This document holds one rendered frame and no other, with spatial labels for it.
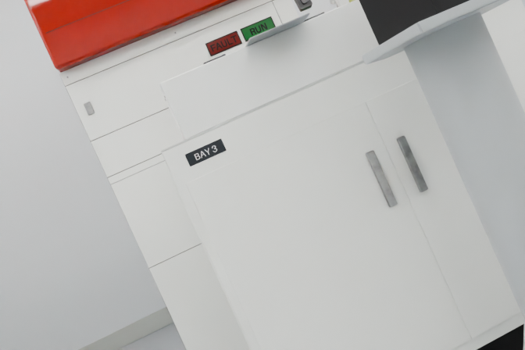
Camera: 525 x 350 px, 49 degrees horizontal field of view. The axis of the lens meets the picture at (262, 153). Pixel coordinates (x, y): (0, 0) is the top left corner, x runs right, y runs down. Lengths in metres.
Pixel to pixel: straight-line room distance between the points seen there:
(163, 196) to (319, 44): 0.82
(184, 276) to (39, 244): 1.69
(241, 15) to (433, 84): 0.99
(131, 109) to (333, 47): 0.81
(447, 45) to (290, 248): 0.56
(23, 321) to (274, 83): 2.58
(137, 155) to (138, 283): 1.64
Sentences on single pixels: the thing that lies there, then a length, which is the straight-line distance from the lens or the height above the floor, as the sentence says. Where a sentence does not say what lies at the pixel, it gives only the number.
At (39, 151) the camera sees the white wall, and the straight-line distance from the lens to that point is 3.51.
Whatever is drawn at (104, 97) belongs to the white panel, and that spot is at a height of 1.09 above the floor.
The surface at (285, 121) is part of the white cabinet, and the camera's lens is 1.33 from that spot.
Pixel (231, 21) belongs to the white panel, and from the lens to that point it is 2.01.
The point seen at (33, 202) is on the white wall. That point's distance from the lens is 3.51.
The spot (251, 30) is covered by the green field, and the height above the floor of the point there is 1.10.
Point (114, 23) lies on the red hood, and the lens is 1.96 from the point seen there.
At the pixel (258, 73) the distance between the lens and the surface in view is 1.34.
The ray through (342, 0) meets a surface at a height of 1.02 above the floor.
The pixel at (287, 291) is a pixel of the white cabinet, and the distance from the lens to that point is 1.35.
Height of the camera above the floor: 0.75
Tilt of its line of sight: 1 degrees down
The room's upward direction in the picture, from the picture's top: 24 degrees counter-clockwise
